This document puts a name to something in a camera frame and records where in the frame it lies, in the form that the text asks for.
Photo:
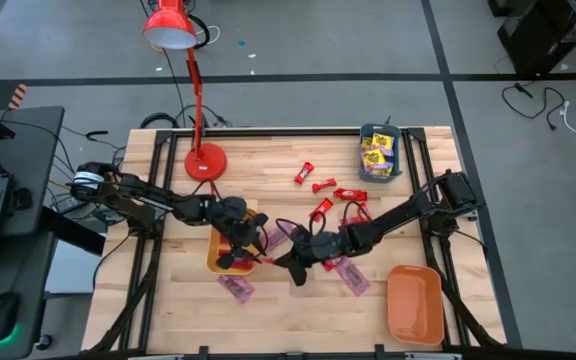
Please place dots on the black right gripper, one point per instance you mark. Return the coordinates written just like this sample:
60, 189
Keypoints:
323, 246

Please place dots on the dark grey desk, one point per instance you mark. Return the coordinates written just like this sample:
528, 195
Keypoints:
28, 135

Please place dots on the black power adapter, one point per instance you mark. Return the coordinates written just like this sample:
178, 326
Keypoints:
22, 198

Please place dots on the yellow plastic bin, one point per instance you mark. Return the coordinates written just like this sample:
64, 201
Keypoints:
212, 262

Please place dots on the black computer mouse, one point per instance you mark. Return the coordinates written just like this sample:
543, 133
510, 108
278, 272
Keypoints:
2, 316

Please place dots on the black desk caster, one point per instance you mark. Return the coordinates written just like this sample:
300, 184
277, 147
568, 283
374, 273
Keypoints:
43, 343

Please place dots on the black computer tower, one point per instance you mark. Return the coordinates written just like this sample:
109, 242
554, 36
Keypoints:
548, 35

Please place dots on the black aluminium rig frame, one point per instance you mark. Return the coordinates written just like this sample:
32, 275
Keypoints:
293, 132

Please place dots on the orange black striped block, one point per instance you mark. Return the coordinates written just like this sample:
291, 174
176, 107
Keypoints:
18, 96

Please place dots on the pink candy pack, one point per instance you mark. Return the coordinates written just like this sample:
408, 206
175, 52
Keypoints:
277, 236
353, 276
236, 288

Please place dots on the black table clamp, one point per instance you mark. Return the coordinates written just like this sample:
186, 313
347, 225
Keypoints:
202, 351
379, 350

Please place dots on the long red candy pack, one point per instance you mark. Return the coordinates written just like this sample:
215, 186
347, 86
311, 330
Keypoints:
352, 220
245, 265
222, 242

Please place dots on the small red KitKat bar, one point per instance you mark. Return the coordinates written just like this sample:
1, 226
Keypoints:
322, 209
304, 173
363, 210
324, 185
352, 194
328, 266

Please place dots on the black power strip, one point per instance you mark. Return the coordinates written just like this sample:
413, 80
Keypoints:
68, 204

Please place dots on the red desk lamp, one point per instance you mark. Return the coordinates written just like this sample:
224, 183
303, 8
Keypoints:
168, 17

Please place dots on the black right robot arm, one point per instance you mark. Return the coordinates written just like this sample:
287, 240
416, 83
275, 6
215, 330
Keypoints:
393, 220

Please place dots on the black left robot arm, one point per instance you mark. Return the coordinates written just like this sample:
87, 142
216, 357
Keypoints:
138, 196

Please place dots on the teal plastic bin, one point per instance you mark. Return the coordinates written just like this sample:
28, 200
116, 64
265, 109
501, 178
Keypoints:
373, 129

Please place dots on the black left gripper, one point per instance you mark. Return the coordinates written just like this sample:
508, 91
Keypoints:
240, 227

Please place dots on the yellow sour candy pack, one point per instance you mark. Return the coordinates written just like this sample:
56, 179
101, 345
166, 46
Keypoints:
366, 144
383, 141
387, 169
374, 159

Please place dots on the orange plastic bin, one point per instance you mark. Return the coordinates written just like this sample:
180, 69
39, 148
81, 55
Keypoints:
414, 305

